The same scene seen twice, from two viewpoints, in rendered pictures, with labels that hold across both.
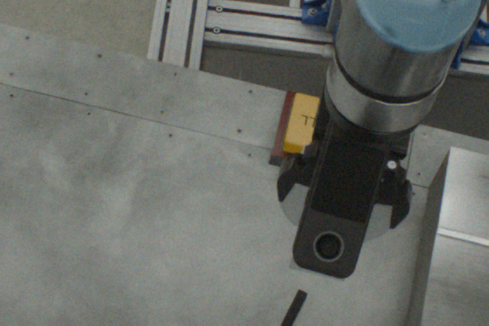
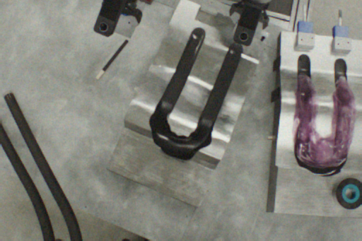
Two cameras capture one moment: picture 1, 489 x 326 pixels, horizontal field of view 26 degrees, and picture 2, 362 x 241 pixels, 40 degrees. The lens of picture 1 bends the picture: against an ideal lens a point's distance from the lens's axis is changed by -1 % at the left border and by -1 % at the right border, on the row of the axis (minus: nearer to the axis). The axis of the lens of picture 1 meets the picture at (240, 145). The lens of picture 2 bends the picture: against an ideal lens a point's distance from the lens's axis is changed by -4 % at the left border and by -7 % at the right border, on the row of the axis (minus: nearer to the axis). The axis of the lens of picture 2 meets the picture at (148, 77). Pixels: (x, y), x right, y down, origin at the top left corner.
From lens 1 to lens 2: 54 cm
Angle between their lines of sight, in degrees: 16
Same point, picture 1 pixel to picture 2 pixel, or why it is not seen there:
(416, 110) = not seen: outside the picture
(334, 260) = (104, 31)
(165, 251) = (85, 20)
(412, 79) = not seen: outside the picture
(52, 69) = not seen: outside the picture
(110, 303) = (63, 36)
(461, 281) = (172, 44)
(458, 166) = (182, 5)
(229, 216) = not seen: hidden behind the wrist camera
